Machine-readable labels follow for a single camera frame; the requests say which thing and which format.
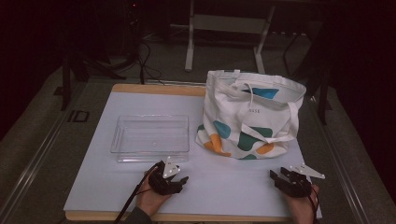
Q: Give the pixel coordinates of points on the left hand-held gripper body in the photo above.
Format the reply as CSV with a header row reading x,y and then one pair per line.
x,y
162,185

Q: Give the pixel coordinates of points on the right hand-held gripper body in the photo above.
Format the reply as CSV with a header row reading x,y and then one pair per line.
x,y
295,186

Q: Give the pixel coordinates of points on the white tote bag coloured patches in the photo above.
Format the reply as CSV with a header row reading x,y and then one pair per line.
x,y
249,121

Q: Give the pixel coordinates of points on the black metal stand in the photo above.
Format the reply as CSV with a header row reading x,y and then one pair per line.
x,y
323,99

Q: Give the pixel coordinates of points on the white metal stand frame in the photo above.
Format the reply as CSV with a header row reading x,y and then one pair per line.
x,y
229,24

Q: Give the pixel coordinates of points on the person's right hand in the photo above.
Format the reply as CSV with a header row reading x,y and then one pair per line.
x,y
302,210

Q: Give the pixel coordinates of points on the black floor bracket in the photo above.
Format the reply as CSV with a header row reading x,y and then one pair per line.
x,y
72,116

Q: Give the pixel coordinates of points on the white table mat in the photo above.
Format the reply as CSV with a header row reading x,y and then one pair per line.
x,y
218,186

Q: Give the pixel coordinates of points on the black stand with legs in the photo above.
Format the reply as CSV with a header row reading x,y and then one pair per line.
x,y
67,81

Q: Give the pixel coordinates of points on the person's left hand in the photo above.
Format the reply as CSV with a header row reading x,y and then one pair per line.
x,y
149,200

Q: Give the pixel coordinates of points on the clear plastic container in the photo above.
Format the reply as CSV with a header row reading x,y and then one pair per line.
x,y
151,137

